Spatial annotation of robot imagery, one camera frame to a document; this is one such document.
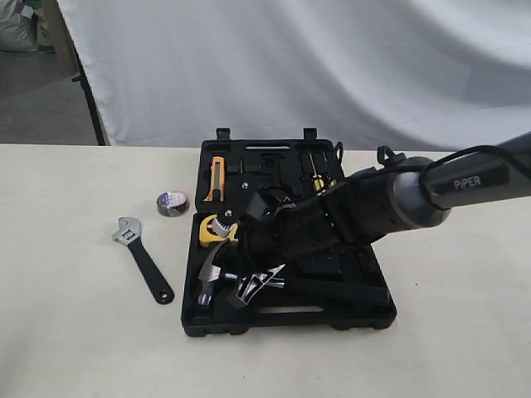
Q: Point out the orange utility knife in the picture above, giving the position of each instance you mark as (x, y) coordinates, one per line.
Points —
(216, 191)

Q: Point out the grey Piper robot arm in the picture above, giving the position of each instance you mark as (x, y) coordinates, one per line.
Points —
(405, 194)

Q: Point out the black backdrop stand pole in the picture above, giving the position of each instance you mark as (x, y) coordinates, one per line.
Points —
(82, 79)

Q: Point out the adjustable wrench black handle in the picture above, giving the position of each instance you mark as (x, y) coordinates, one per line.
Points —
(129, 235)

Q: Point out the claw hammer black grip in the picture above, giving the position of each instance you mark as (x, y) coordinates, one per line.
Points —
(211, 272)

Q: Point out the grey sack in background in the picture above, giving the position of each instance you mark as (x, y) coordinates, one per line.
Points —
(17, 27)

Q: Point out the green white box background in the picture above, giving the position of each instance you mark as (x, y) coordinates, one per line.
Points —
(44, 41)

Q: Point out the white backdrop cloth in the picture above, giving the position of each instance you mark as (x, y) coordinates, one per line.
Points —
(413, 75)

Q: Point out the black electrical tape roll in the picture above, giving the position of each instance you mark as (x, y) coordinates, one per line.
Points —
(172, 203)

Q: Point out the yellow tape measure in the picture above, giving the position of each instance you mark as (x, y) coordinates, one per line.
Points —
(207, 235)

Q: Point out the small yellow black screwdriver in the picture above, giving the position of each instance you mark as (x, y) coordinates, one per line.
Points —
(329, 177)

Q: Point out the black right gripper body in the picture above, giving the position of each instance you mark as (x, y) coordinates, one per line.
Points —
(276, 230)

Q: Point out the black plastic tool case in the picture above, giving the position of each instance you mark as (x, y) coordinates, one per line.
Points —
(286, 162)

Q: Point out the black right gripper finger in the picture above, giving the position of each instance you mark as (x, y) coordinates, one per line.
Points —
(248, 288)
(268, 278)

